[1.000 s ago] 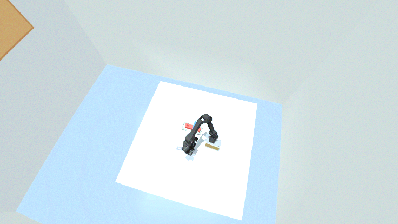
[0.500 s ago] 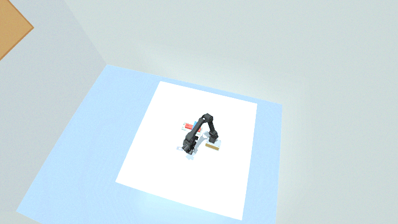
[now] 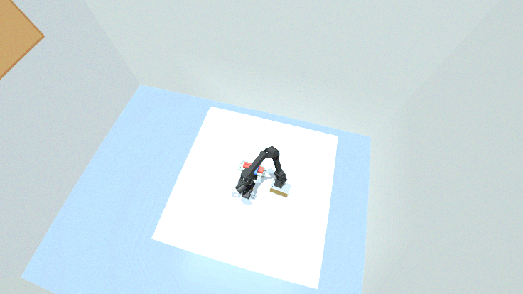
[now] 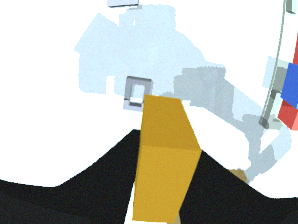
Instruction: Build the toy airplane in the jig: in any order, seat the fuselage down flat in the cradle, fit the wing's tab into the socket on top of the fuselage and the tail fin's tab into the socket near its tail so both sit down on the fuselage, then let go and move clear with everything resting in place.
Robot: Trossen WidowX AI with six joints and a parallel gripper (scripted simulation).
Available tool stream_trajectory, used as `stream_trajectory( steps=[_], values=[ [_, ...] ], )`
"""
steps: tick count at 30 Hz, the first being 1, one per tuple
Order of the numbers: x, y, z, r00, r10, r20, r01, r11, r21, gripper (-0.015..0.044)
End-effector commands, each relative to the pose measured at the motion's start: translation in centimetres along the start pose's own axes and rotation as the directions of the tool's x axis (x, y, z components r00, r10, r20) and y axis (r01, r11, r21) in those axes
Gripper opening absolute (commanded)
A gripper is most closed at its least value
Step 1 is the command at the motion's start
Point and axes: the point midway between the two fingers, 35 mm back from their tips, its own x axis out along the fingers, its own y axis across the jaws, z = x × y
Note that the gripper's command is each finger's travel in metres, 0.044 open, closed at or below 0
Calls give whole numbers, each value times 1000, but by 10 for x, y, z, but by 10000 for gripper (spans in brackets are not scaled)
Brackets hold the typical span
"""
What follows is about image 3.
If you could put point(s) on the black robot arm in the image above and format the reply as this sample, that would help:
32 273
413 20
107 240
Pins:
247 175

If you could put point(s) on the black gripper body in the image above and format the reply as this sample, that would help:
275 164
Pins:
247 195

